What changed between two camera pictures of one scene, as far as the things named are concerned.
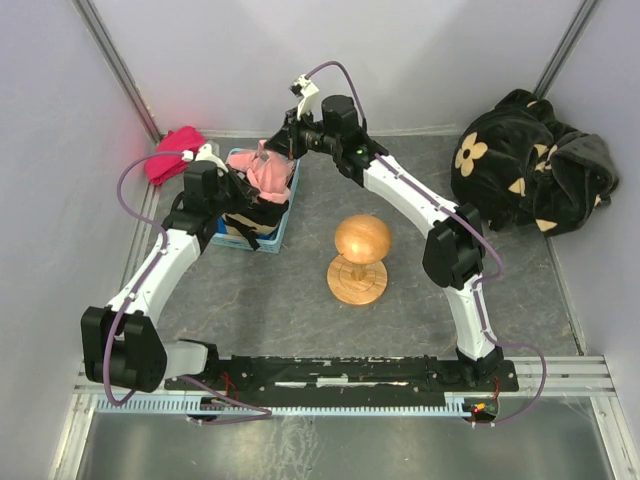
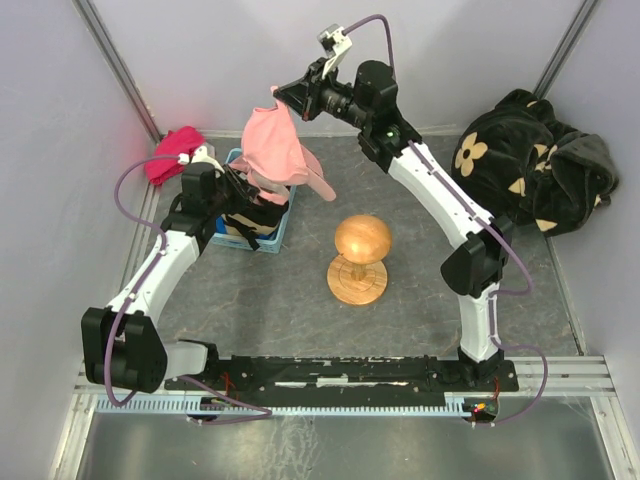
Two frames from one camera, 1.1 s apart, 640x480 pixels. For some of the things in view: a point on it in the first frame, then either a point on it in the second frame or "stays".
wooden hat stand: [359, 275] stays
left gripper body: [231, 196] stays
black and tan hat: [260, 219] stays
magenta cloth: [169, 159] stays
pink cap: [269, 174] → [273, 144]
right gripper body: [303, 135] → [326, 94]
